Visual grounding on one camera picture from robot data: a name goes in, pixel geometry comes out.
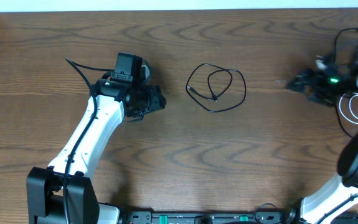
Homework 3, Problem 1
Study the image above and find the white USB cable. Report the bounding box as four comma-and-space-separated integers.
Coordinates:
338, 92, 358, 125

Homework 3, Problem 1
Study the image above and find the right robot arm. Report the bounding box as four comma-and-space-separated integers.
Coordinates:
286, 46, 358, 223

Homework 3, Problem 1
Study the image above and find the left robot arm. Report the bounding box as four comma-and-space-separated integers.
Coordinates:
26, 52, 166, 223

